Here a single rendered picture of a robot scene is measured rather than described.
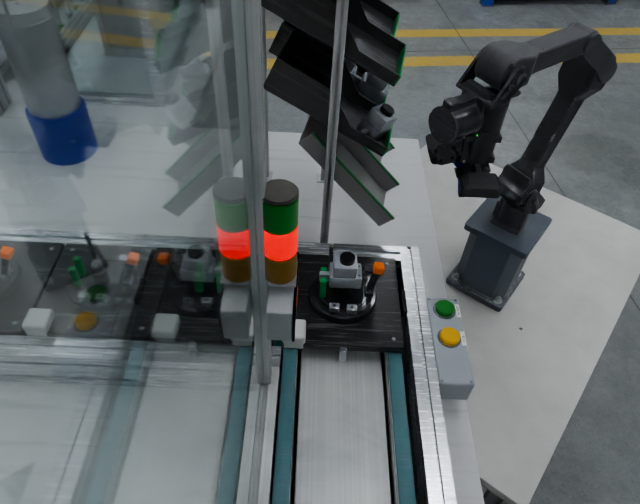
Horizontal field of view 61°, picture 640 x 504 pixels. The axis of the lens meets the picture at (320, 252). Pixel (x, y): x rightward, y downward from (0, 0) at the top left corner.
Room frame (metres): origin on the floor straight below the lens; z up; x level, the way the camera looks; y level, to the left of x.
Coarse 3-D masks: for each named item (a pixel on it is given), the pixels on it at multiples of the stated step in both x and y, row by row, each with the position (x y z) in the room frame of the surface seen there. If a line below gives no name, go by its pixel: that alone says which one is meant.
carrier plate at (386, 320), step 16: (304, 256) 0.82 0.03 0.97; (320, 256) 0.83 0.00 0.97; (304, 272) 0.78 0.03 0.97; (384, 272) 0.79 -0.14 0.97; (304, 288) 0.73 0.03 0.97; (384, 288) 0.75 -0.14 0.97; (304, 304) 0.69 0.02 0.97; (384, 304) 0.70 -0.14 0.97; (320, 320) 0.65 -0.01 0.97; (368, 320) 0.66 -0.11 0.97; (384, 320) 0.66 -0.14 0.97; (400, 320) 0.66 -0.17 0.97; (320, 336) 0.61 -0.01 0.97; (336, 336) 0.61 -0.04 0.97; (352, 336) 0.62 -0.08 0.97; (368, 336) 0.62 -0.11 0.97; (384, 336) 0.62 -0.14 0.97; (400, 336) 0.62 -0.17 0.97; (400, 352) 0.60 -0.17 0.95
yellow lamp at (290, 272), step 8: (296, 256) 0.51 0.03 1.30; (272, 264) 0.50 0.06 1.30; (280, 264) 0.50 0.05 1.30; (288, 264) 0.50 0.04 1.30; (296, 264) 0.52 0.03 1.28; (272, 272) 0.50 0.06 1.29; (280, 272) 0.50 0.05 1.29; (288, 272) 0.50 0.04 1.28; (296, 272) 0.52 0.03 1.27; (272, 280) 0.50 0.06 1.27; (280, 280) 0.50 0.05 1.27; (288, 280) 0.50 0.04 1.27
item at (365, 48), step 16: (272, 0) 0.95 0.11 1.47; (288, 0) 0.95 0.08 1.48; (304, 0) 0.94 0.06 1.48; (320, 0) 0.94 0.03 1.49; (352, 0) 1.06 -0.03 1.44; (288, 16) 0.95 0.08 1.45; (304, 16) 0.94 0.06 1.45; (320, 16) 0.94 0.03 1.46; (352, 16) 1.06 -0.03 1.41; (320, 32) 0.94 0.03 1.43; (352, 32) 1.02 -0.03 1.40; (368, 32) 1.05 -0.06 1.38; (384, 32) 1.05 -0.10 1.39; (352, 48) 0.93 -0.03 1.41; (368, 48) 1.00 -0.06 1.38; (384, 48) 1.03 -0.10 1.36; (400, 48) 1.04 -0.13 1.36; (368, 64) 0.92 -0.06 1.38; (384, 64) 0.97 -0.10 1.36; (400, 64) 0.97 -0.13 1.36; (384, 80) 0.92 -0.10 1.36
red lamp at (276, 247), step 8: (264, 232) 0.50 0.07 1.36; (296, 232) 0.51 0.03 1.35; (264, 240) 0.50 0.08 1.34; (272, 240) 0.50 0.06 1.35; (280, 240) 0.50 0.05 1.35; (288, 240) 0.50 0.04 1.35; (296, 240) 0.51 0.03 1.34; (264, 248) 0.50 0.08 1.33; (272, 248) 0.50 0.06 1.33; (280, 248) 0.50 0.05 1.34; (288, 248) 0.50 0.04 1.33; (296, 248) 0.51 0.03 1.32; (272, 256) 0.50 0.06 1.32; (280, 256) 0.50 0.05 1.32; (288, 256) 0.50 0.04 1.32
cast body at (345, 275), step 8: (336, 256) 0.72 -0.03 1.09; (344, 256) 0.71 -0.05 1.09; (352, 256) 0.72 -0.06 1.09; (336, 264) 0.70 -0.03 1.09; (344, 264) 0.70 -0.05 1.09; (352, 264) 0.70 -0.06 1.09; (360, 264) 0.73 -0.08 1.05; (320, 272) 0.71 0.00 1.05; (328, 272) 0.71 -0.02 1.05; (336, 272) 0.69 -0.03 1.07; (344, 272) 0.69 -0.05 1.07; (352, 272) 0.69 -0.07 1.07; (360, 272) 0.71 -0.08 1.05; (328, 280) 0.71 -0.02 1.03; (336, 280) 0.69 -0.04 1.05; (344, 280) 0.69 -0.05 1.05; (352, 280) 0.69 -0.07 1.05; (360, 280) 0.69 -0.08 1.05
